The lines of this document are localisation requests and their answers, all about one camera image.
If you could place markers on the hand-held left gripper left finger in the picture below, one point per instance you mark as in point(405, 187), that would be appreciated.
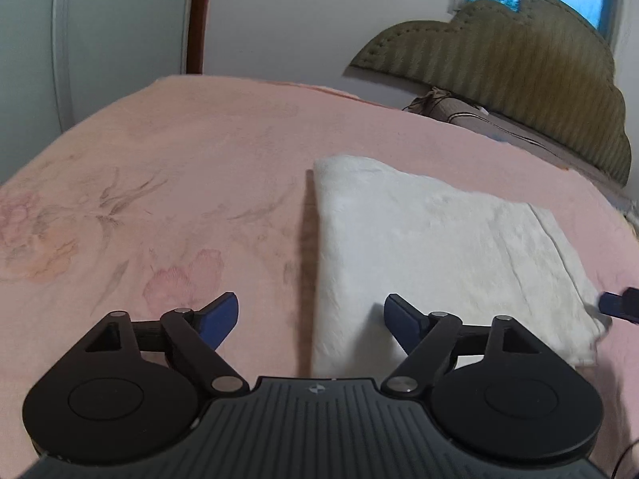
point(219, 317)

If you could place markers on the brown striped pillow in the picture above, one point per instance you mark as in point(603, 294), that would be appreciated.
point(479, 117)

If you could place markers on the pink floral blanket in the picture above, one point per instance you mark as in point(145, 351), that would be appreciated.
point(174, 184)

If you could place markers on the olive padded headboard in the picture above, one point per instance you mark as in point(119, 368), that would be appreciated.
point(524, 70)

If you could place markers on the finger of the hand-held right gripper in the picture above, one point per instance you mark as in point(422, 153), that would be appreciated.
point(619, 303)

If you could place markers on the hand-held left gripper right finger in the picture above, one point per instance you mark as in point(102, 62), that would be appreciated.
point(399, 319)

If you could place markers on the white door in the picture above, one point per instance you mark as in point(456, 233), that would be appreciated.
point(125, 35)

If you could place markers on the white towel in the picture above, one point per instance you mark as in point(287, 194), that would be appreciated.
point(429, 259)

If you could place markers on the brown wooden door frame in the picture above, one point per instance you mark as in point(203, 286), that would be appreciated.
point(197, 15)

